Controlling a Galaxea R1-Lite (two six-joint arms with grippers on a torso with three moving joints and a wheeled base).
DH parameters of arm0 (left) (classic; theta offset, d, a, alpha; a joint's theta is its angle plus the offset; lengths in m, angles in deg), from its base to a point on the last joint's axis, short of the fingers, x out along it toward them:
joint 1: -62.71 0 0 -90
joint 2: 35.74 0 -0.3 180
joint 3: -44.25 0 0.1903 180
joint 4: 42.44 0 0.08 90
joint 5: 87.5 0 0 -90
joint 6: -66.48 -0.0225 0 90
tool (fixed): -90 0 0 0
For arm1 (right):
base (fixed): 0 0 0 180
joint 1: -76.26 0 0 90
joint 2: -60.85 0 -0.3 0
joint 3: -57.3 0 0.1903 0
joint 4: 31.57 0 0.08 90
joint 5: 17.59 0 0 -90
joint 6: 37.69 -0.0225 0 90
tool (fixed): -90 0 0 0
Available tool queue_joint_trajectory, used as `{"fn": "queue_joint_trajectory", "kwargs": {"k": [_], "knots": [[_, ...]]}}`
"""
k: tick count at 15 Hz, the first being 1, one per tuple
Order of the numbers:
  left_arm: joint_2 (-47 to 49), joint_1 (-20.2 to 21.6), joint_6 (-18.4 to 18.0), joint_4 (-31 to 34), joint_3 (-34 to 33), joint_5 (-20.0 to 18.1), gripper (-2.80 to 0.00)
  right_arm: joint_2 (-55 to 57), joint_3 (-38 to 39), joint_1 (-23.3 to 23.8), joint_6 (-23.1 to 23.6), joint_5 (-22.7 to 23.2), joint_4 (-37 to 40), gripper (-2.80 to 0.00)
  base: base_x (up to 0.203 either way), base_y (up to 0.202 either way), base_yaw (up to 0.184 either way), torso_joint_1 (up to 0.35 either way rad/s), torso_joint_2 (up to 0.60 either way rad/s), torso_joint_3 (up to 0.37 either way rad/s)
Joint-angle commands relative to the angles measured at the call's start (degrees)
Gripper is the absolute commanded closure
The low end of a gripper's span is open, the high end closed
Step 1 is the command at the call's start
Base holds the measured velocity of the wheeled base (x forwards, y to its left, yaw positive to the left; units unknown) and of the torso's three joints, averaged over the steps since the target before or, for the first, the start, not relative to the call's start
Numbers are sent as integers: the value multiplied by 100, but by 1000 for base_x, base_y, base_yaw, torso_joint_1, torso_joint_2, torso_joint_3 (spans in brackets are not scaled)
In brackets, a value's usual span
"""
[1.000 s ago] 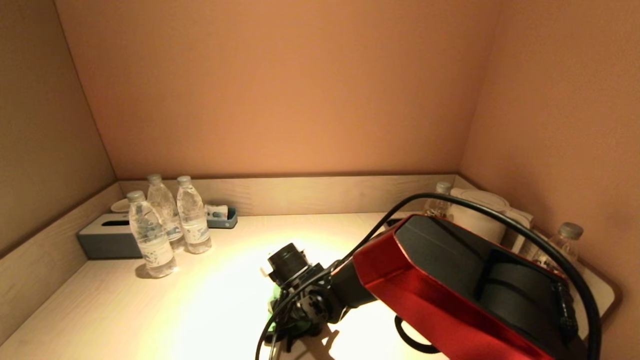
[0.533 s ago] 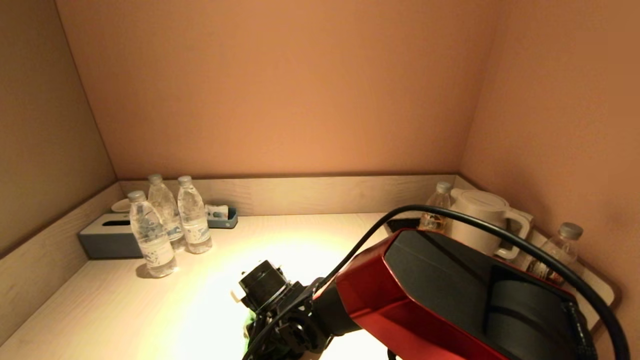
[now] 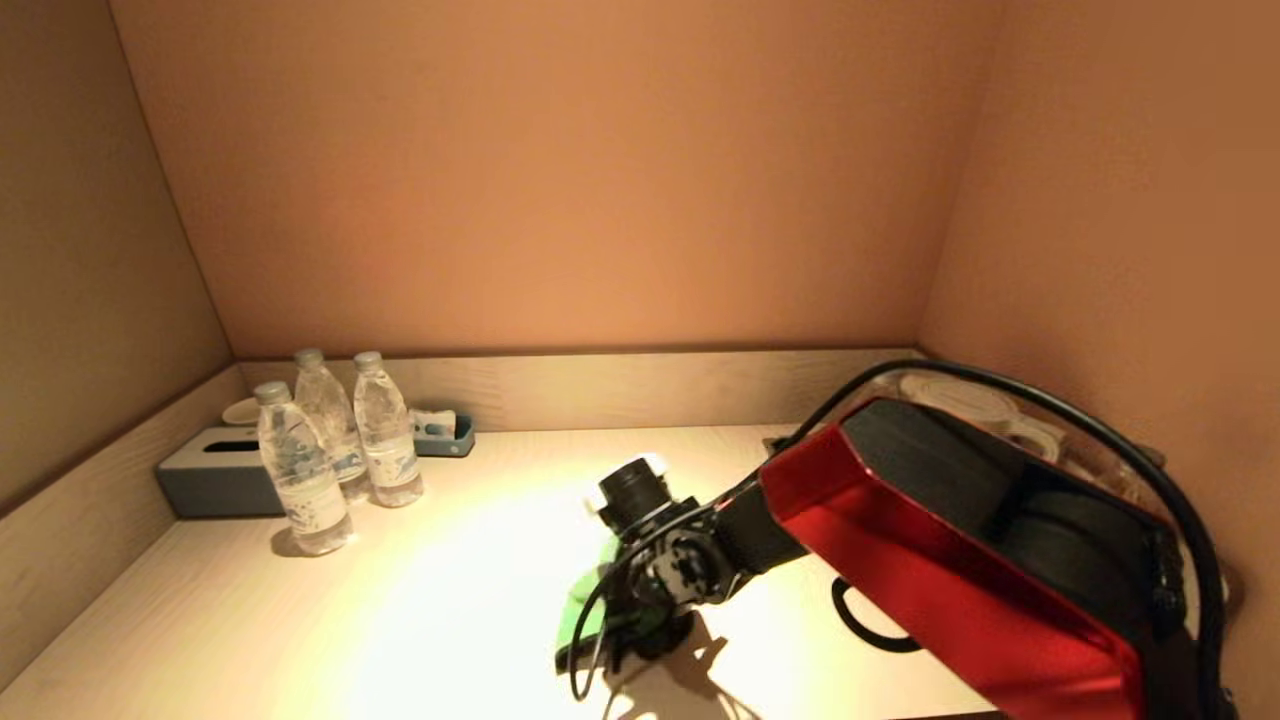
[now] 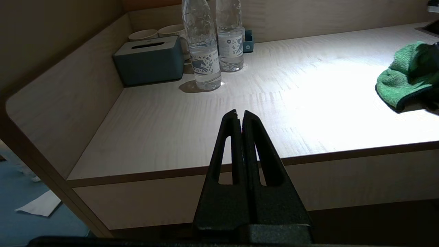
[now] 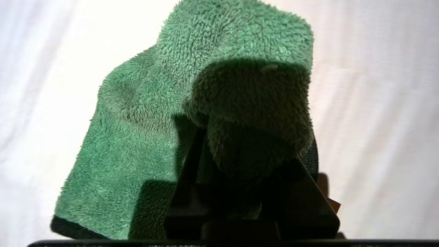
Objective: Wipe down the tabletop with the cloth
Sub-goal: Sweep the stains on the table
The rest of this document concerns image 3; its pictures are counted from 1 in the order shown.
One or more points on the small blue tray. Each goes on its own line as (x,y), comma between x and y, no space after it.
(450,442)

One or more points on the clear water bottle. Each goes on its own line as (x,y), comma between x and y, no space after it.
(303,478)
(386,438)
(326,413)

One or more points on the green microfibre cloth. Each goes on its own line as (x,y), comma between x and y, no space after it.
(585,610)

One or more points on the white electric kettle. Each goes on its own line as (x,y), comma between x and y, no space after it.
(985,405)

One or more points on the black recessed socket panel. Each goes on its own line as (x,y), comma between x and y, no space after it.
(778,442)

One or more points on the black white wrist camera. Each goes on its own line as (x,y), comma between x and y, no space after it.
(632,490)

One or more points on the small white dish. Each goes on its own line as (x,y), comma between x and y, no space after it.
(241,410)

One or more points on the grey-blue tissue box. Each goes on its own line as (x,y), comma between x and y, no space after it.
(213,484)

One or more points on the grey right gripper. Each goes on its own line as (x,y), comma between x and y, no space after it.
(675,575)

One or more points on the white sachet packet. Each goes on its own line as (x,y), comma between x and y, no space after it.
(431,422)

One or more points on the dark drink bottle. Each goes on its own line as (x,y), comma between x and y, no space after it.
(1125,470)

